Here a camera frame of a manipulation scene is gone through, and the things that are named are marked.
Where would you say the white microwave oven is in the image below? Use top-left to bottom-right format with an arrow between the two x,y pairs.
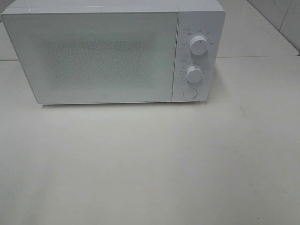
1,0 -> 225,102

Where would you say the round white door button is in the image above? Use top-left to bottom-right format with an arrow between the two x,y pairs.
183,88 -> 197,99

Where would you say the white microwave door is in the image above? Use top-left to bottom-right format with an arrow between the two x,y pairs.
2,13 -> 178,105

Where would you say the upper white power knob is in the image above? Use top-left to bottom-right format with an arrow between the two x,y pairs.
188,34 -> 209,56

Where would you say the white timer knob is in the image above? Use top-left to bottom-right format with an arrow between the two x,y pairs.
186,66 -> 203,83

